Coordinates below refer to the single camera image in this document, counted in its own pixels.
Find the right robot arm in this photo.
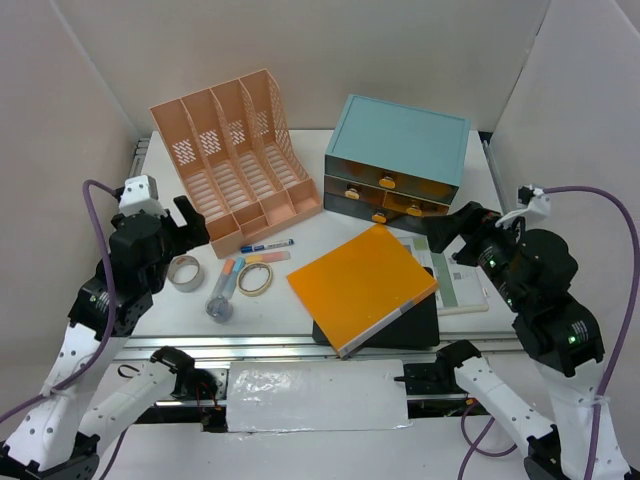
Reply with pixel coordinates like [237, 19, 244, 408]
[399, 202, 639, 479]

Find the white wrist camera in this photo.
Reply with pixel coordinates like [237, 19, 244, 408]
[119, 175, 166, 217]
[495, 184, 551, 229]

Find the orange folder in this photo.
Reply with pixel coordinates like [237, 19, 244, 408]
[287, 225, 438, 358]

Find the teal drawer cabinet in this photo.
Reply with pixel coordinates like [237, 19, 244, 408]
[323, 94, 470, 235]

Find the grey tape roll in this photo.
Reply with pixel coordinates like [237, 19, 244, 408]
[167, 255, 205, 293]

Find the pink yellow highlighter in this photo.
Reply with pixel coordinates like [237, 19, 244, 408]
[245, 251, 290, 265]

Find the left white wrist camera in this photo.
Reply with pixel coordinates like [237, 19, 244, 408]
[119, 175, 166, 217]

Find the blue white marker pen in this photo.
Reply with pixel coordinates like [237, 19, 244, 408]
[240, 239, 294, 254]

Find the aluminium rail frame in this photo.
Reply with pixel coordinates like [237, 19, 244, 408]
[116, 130, 522, 362]

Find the orange blue glue stick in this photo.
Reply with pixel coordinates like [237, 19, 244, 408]
[212, 257, 245, 300]

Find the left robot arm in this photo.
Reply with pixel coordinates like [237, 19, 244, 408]
[1, 196, 216, 479]

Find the beige masking tape ring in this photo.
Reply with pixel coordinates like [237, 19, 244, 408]
[236, 261, 274, 298]

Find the pink plastic file organizer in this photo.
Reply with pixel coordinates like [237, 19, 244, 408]
[150, 69, 322, 258]

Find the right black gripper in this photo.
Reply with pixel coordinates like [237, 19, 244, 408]
[419, 196, 528, 307]

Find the black clipboard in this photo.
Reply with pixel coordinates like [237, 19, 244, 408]
[312, 292, 441, 351]

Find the clear document pouch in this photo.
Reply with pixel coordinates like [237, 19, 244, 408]
[399, 236, 489, 316]

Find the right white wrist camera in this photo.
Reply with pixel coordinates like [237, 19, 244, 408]
[495, 184, 551, 229]

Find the white foil covered plate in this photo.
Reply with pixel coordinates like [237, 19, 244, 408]
[226, 360, 411, 433]

